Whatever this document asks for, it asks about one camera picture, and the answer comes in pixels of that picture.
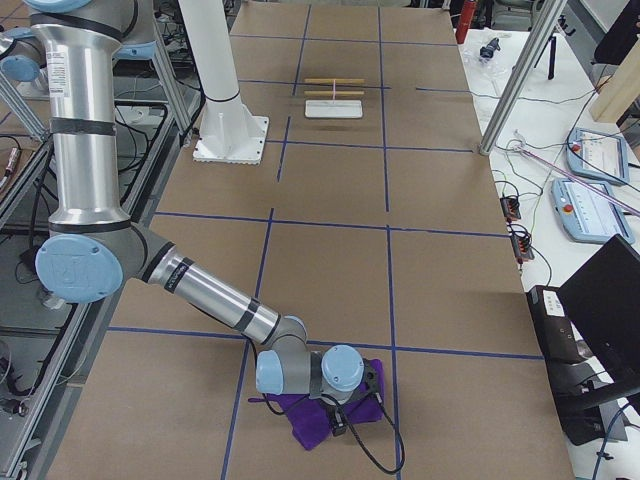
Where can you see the aluminium frame post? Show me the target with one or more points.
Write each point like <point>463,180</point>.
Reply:
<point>533,48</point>

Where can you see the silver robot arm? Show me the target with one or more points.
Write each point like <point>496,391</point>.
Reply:
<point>94,247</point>

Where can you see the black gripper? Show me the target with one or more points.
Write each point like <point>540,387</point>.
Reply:
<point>370,382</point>

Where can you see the near blue teach pendant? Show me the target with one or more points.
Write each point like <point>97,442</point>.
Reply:
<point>585,213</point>

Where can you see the black mini tripod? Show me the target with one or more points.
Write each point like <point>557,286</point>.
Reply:
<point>552,47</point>

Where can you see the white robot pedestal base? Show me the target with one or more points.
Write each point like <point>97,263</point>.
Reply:
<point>228,131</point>

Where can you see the black monitor with stand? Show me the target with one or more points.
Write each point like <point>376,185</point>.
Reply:
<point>601,299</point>

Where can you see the blue teach pendant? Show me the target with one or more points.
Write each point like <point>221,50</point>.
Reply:
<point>585,213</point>
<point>598,156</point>

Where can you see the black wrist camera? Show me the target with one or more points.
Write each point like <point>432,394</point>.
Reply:
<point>337,421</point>

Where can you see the lower wooden rack dowel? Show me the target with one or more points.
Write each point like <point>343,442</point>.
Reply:
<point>339,94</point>

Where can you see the near orange connector block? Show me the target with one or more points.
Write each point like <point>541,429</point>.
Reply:
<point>521,241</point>

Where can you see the red bottle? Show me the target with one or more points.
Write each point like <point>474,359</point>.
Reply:
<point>465,20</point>

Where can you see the wooden rack dowel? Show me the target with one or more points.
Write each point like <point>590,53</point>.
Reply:
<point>336,81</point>
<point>339,94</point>

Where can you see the wooden board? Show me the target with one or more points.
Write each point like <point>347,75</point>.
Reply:
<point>620,47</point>

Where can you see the dark blue folded umbrella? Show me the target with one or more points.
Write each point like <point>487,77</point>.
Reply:
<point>488,51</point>

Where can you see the white rack base tray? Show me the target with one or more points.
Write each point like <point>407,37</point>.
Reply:
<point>333,109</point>

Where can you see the far blue teach pendant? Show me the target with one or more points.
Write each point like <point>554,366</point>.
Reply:
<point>598,156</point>

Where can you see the upper wooden rack dowel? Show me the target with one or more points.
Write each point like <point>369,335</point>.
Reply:
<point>336,81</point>

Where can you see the black computer box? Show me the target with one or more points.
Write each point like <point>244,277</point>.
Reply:
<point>554,331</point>

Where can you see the purple microfibre towel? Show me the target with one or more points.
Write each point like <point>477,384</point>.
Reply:
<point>309,420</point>

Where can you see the far orange connector block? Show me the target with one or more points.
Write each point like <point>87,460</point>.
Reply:
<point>510,204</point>

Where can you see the orange connector block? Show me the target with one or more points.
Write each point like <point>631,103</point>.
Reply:
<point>510,204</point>
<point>521,241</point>

